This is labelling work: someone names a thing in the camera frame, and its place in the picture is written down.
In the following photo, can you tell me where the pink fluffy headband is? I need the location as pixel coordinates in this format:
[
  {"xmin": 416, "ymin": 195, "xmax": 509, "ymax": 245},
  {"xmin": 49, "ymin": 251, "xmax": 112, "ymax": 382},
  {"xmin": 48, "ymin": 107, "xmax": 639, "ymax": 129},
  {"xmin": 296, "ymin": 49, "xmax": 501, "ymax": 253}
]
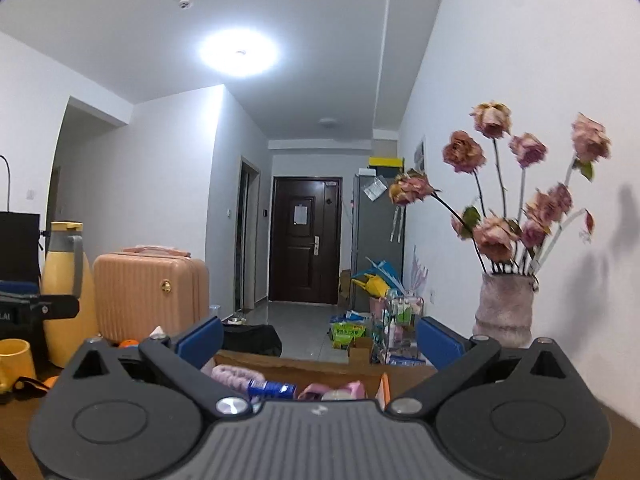
[{"xmin": 211, "ymin": 364, "xmax": 266, "ymax": 396}]

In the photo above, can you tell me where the black cloth bag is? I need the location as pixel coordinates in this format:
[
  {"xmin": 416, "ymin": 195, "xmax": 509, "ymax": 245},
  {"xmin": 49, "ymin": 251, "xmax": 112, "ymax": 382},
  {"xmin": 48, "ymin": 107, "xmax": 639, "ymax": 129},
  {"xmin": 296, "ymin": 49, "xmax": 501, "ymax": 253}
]
[{"xmin": 220, "ymin": 324, "xmax": 283, "ymax": 358}]

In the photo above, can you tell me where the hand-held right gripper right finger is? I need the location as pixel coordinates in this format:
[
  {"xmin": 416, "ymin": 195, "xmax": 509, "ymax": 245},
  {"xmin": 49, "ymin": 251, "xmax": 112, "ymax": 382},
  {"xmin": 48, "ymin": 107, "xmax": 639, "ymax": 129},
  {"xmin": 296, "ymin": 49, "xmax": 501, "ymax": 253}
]
[{"xmin": 385, "ymin": 316, "xmax": 576, "ymax": 418}]

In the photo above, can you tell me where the bunch of dried pink roses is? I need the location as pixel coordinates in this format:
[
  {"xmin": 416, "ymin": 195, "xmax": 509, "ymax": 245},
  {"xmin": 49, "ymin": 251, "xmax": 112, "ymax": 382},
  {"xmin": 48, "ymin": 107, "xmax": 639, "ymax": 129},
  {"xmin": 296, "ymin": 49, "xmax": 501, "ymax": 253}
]
[{"xmin": 389, "ymin": 101, "xmax": 613, "ymax": 277}]

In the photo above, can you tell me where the blue packet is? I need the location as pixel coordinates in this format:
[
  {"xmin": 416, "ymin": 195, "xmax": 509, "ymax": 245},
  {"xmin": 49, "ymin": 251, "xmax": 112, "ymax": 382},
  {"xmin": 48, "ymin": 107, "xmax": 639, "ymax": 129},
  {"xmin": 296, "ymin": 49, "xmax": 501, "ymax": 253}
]
[{"xmin": 247, "ymin": 379, "xmax": 298, "ymax": 401}]

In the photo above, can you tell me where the purple artificial flower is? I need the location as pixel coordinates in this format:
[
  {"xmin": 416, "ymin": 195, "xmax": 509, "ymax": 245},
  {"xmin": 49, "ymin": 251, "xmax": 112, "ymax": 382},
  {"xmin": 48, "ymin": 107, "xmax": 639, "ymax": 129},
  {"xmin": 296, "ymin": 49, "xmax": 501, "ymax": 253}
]
[{"xmin": 407, "ymin": 246, "xmax": 431, "ymax": 301}]

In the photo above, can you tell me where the orange and black strap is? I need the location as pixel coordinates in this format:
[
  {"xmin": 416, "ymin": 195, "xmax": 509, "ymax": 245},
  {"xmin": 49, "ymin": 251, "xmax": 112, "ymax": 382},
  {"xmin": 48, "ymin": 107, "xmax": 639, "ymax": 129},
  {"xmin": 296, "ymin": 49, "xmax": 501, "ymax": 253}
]
[{"xmin": 0, "ymin": 376, "xmax": 63, "ymax": 406}]

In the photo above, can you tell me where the green printed bag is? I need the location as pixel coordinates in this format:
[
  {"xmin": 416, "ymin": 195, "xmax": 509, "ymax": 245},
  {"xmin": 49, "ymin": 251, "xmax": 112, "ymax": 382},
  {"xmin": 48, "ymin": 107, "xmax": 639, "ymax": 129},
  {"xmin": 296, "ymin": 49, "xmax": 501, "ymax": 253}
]
[{"xmin": 329, "ymin": 321, "xmax": 368, "ymax": 351}]

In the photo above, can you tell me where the blue plastic toy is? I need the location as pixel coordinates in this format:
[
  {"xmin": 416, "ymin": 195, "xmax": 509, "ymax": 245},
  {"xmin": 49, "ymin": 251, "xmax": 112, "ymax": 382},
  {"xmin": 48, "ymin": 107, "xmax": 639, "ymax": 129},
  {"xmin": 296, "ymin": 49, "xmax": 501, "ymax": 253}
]
[{"xmin": 365, "ymin": 257, "xmax": 403, "ymax": 291}]

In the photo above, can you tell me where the wire rack with bottles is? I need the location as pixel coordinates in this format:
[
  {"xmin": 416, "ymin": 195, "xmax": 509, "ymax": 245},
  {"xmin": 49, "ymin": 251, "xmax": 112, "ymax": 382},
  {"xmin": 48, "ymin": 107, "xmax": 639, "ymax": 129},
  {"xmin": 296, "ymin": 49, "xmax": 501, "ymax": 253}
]
[{"xmin": 382, "ymin": 296, "xmax": 426, "ymax": 366}]

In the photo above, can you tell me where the clear plastic pouch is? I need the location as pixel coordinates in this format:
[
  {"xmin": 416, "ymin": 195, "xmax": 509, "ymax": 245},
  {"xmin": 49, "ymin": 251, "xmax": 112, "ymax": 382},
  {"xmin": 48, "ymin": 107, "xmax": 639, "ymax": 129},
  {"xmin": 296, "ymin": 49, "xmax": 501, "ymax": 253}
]
[{"xmin": 362, "ymin": 178, "xmax": 388, "ymax": 203}]

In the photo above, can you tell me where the orange cardboard box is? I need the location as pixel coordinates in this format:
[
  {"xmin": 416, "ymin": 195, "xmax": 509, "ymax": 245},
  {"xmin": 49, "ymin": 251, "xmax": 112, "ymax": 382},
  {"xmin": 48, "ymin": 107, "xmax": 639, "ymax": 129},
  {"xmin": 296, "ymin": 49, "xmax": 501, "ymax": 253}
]
[{"xmin": 202, "ymin": 350, "xmax": 438, "ymax": 411}]

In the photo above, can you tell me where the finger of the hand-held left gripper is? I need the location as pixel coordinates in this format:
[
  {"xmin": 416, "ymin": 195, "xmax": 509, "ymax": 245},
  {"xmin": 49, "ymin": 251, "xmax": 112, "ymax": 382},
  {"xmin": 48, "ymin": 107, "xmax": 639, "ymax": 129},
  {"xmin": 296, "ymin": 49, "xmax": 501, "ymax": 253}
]
[
  {"xmin": 27, "ymin": 295, "xmax": 81, "ymax": 321},
  {"xmin": 0, "ymin": 280, "xmax": 41, "ymax": 296}
]

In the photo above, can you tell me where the dark brown entrance door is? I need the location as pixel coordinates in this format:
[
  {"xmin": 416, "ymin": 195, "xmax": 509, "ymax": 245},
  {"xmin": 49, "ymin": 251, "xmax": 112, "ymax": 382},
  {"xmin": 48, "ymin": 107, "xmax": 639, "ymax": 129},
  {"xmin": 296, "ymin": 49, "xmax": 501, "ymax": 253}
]
[{"xmin": 268, "ymin": 176, "xmax": 343, "ymax": 306}]

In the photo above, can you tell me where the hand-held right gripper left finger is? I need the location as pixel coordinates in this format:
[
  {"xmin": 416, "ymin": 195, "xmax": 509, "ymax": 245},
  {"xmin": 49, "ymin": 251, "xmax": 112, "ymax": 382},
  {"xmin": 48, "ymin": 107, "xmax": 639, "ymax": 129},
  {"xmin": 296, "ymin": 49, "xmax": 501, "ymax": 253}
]
[{"xmin": 70, "ymin": 316, "xmax": 252, "ymax": 418}]

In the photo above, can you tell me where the bright ceiling lamp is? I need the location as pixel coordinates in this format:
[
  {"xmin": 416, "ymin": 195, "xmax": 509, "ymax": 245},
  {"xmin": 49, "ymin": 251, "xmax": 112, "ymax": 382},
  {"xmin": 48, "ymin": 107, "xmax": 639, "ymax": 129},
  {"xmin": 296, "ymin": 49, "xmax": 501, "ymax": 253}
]
[{"xmin": 197, "ymin": 29, "xmax": 281, "ymax": 78}]

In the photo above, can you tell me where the yellow watering can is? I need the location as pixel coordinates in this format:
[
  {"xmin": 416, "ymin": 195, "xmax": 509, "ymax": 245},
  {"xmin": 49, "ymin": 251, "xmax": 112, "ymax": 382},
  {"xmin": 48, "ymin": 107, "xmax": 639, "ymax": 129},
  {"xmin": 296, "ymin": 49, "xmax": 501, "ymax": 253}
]
[{"xmin": 352, "ymin": 272, "xmax": 391, "ymax": 298}]

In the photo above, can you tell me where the yellow mug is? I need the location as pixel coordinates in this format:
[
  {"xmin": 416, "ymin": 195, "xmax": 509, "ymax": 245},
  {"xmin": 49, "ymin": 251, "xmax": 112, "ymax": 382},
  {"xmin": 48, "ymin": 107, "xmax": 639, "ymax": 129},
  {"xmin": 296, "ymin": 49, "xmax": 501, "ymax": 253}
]
[{"xmin": 0, "ymin": 338, "xmax": 38, "ymax": 393}]

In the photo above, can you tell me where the yellow thermos jug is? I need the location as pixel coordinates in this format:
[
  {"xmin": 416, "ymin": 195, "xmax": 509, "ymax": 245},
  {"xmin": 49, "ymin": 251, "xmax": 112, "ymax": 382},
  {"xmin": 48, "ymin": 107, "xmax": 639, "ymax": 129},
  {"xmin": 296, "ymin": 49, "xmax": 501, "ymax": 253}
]
[{"xmin": 41, "ymin": 221, "xmax": 99, "ymax": 368}]

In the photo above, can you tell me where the pink ribbed suitcase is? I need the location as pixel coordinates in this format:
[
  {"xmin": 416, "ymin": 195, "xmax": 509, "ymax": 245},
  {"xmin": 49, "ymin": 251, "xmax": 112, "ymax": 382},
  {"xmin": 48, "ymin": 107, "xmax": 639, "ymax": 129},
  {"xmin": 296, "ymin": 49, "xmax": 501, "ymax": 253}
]
[{"xmin": 92, "ymin": 246, "xmax": 211, "ymax": 346}]

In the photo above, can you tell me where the black box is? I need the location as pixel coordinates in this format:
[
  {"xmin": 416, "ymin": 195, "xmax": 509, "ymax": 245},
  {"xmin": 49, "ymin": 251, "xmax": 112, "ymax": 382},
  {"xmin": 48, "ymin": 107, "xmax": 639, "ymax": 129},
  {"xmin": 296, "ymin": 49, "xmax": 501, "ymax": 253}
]
[{"xmin": 0, "ymin": 155, "xmax": 42, "ymax": 283}]

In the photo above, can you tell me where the grey refrigerator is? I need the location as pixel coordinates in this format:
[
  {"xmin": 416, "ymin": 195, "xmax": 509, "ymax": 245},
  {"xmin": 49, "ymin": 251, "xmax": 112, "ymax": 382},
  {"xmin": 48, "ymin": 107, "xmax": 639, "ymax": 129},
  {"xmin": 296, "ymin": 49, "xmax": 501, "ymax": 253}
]
[{"xmin": 351, "ymin": 174, "xmax": 407, "ymax": 311}]

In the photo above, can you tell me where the side doorway frame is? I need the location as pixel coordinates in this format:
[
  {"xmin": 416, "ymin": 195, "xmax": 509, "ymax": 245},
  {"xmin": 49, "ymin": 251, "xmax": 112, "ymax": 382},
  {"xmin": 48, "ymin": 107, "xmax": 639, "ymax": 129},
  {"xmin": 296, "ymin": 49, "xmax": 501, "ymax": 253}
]
[{"xmin": 235, "ymin": 156, "xmax": 262, "ymax": 313}]

